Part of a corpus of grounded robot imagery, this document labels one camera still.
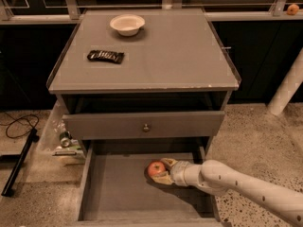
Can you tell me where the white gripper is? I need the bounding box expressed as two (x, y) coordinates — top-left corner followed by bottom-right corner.
(151, 158), (190, 186)

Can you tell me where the red apple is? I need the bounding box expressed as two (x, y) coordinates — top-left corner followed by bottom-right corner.
(147, 161), (166, 177)

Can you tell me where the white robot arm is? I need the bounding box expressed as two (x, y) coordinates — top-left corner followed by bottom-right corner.
(147, 158), (303, 227)

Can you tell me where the round metal drawer knob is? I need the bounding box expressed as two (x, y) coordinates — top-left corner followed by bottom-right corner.
(142, 124), (151, 132)

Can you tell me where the grey open middle drawer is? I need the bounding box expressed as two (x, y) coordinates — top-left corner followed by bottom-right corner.
(77, 139), (223, 227)

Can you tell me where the grey top drawer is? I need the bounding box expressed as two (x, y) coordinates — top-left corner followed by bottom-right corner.
(62, 111), (224, 140)

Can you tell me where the grey drawer cabinet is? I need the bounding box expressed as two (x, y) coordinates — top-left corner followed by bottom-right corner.
(47, 9), (241, 150)

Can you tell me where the green soda can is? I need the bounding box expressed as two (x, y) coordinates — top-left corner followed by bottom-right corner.
(60, 131), (71, 148)

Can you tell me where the clear plastic bin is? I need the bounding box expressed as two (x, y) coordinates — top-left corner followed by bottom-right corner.
(36, 102), (85, 164)

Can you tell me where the black candy bar wrapper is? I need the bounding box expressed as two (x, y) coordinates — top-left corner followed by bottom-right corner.
(87, 50), (124, 64)

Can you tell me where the black floor stand bar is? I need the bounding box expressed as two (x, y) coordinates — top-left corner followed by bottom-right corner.
(1, 128), (39, 197)

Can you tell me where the white paper bowl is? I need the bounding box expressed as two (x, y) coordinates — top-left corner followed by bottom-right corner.
(110, 14), (145, 37)

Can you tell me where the small orange object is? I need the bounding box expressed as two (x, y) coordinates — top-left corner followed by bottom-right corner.
(287, 4), (299, 15)

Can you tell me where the black cable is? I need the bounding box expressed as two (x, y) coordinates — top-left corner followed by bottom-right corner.
(0, 111), (41, 140)

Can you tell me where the white diagonal post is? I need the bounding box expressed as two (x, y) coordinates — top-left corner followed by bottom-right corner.
(268, 48), (303, 115)

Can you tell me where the metal window rail frame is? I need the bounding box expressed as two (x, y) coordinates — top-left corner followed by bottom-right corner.
(0, 0), (303, 25)

